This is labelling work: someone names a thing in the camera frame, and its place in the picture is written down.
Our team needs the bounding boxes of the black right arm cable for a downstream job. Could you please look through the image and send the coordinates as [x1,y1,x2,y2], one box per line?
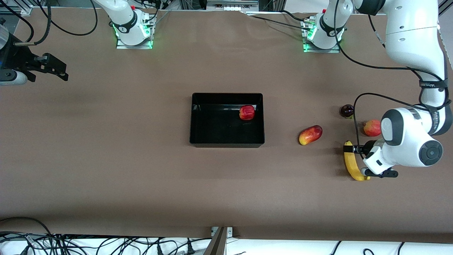
[0,0,98,46]

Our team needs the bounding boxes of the yellow banana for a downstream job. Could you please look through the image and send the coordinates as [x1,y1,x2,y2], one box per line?
[344,141,371,181]

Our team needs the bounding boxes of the long black table cable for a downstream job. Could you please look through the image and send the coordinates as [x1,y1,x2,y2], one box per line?
[248,15,314,32]

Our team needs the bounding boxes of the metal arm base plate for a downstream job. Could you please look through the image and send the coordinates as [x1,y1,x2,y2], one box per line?
[303,19,341,53]
[116,38,154,50]

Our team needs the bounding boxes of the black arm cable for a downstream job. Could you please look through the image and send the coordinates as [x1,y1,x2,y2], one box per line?
[333,0,450,149]
[0,0,98,46]

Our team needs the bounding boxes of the red yellow mango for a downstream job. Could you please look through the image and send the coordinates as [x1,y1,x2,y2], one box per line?
[299,125,323,146]

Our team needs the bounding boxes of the aluminium frame rail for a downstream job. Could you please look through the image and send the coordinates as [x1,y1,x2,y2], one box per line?
[0,4,32,15]

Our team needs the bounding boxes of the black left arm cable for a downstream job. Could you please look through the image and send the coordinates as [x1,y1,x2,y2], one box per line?
[333,0,450,149]

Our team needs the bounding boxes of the red apple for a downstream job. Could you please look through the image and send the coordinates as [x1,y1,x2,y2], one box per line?
[239,105,256,121]

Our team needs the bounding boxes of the black plastic box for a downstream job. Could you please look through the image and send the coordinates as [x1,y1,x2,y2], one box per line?
[189,93,265,148]

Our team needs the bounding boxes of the grey device with ports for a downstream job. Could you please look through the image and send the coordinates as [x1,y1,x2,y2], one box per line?
[207,0,259,11]

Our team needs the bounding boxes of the short black table cable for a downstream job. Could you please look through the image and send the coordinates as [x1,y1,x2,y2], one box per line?
[280,10,308,22]

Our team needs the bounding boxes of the dark slanted post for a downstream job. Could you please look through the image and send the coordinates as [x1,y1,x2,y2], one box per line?
[203,227,227,255]

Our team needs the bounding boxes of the black looped cable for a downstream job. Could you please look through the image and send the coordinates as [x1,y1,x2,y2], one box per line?
[0,217,53,237]

